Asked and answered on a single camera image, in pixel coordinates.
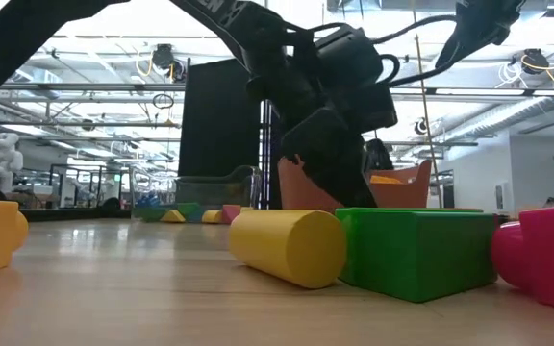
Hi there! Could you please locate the black ceiling cable reel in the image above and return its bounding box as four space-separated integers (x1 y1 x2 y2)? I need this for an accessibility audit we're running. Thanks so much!
151 42 188 84
520 47 551 77

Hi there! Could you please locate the black metal shelf frame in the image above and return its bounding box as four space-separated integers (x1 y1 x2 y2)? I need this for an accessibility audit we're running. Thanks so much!
48 162 132 209

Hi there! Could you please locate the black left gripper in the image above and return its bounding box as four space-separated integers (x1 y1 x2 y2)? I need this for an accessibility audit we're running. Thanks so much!
245 26 394 210

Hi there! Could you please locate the yellow cable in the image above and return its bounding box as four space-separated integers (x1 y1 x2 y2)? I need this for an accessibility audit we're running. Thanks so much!
414 33 444 209

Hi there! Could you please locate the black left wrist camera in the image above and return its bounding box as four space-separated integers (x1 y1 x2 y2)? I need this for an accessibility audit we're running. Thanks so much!
314 23 399 135

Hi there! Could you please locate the black folding screen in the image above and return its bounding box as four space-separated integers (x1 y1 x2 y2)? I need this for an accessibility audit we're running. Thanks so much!
178 57 288 211

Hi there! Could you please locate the white humanoid robot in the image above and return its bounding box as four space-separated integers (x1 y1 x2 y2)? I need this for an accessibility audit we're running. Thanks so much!
0 133 25 194

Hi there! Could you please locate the silver ceiling duct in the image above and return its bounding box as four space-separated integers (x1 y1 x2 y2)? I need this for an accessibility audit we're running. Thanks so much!
442 95 554 145

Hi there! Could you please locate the clear plastic container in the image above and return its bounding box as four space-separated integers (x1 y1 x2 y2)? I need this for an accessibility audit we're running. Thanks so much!
129 165 263 225

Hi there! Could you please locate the yellow cylinder block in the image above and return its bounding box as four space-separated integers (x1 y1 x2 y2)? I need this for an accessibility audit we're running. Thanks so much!
228 209 348 290

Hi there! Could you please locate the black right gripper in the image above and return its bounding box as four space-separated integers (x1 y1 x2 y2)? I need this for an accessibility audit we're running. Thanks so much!
434 0 527 69

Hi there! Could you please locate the small red block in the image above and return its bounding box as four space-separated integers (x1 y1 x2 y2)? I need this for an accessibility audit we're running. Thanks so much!
221 204 242 225

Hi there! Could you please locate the red building block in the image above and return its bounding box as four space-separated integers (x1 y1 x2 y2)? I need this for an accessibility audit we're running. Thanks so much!
490 204 554 316

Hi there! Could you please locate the orange plastic bin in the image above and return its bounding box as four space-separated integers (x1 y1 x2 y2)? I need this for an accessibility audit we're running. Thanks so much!
277 156 433 213

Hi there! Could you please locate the green building block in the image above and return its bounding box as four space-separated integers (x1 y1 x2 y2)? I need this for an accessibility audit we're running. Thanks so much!
335 207 499 305

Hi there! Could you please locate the yellow triangle block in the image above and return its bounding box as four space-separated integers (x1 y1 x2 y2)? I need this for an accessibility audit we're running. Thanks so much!
160 209 188 224

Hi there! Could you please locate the small green block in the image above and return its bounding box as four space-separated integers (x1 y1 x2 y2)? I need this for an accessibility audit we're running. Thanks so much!
132 206 168 223
176 202 204 217

